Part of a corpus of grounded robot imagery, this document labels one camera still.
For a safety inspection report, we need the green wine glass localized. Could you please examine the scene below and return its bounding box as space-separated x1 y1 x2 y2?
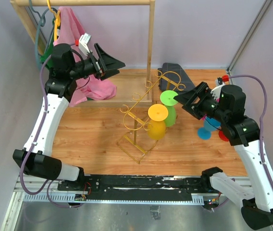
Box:
160 90 178 127

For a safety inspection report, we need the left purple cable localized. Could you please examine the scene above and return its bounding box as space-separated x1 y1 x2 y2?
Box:
19 40 87 209

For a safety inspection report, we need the yellow hanger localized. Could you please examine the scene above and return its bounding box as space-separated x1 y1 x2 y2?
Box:
47 0 61 41

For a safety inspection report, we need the blue wine glass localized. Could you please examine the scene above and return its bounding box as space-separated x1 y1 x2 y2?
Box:
197 117 221 140

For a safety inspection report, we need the gold wire glass rack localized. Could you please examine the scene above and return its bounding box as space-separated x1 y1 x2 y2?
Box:
116 71 180 164

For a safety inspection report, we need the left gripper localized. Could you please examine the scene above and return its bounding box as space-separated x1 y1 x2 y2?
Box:
69 43 125 81

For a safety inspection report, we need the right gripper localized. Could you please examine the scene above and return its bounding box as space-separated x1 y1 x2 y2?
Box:
174 81 228 123

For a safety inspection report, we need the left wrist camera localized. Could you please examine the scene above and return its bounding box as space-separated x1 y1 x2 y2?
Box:
75 33 91 57

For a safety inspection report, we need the wooden clothes rack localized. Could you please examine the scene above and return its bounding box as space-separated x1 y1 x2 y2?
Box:
11 0 155 107

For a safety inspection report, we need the grey folded cloth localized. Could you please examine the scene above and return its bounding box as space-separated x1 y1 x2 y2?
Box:
157 63 195 94

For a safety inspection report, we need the orange wine glass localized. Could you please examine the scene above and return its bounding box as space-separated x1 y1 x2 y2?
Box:
147 104 168 140

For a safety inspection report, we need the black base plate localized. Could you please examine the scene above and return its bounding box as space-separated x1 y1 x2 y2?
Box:
57 175 217 202

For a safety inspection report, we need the pink garment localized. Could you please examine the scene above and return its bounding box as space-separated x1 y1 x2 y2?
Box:
53 6 117 107

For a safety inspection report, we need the red wine glass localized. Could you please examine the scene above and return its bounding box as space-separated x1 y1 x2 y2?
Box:
218 131 229 142

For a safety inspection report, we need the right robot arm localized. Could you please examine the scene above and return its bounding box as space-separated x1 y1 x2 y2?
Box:
174 82 273 230

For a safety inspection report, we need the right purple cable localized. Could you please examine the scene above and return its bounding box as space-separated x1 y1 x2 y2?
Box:
211 74 273 231

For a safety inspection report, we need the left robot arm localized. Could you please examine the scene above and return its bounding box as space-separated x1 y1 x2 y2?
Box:
12 43 125 195

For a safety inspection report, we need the aluminium frame rail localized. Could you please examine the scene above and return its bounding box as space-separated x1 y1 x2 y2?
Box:
1 175 249 231

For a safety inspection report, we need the purple cable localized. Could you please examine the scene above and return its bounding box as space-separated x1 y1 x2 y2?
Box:
19 40 87 209
211 74 273 231

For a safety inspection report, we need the green garment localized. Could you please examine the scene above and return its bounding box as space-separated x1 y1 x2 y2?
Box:
37 19 55 68

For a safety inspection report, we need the blue-grey hanger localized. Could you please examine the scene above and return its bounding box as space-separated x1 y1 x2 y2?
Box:
28 0 58 70

